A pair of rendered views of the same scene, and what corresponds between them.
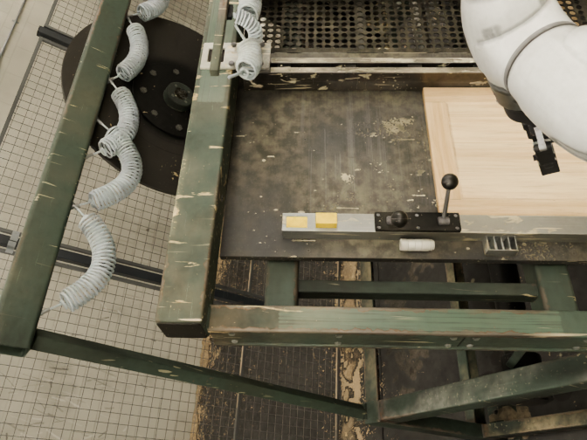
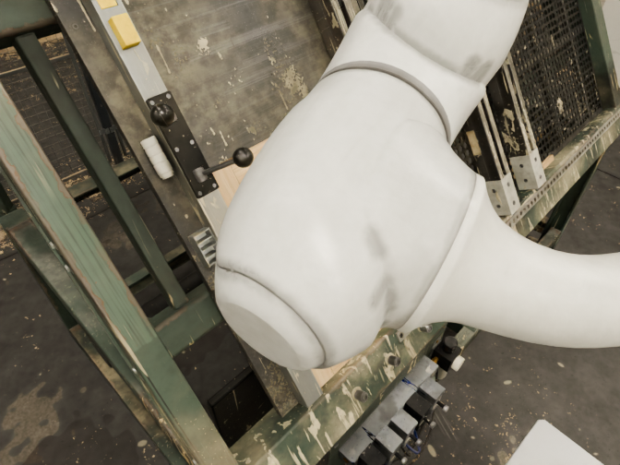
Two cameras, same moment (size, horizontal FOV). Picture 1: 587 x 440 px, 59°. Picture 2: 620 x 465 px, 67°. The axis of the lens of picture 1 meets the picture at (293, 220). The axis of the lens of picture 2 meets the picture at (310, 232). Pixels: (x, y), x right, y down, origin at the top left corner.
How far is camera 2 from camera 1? 0.41 m
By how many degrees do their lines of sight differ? 19
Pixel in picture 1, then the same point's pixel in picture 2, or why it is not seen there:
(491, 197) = not seen: hidden behind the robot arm
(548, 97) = (294, 138)
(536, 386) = (110, 351)
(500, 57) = (352, 49)
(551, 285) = (194, 315)
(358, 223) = (145, 76)
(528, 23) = (423, 60)
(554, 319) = (144, 336)
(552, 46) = (393, 107)
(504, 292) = (160, 276)
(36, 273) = not seen: outside the picture
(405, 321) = (37, 181)
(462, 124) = not seen: hidden behind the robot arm
